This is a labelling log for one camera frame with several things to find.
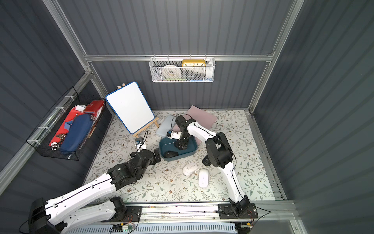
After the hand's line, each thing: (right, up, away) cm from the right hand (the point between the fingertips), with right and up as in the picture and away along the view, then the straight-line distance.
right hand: (185, 139), depth 100 cm
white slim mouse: (+11, -20, -17) cm, 29 cm away
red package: (-50, +19, -21) cm, 58 cm away
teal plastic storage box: (-13, -3, -1) cm, 14 cm away
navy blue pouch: (-52, +9, -29) cm, 60 cm away
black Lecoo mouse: (-10, -9, -7) cm, 15 cm away
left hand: (-17, -3, -24) cm, 30 cm away
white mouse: (+3, -16, -13) cm, 21 cm away
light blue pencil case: (-16, +10, +12) cm, 22 cm away
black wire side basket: (-60, +5, -39) cm, 72 cm away
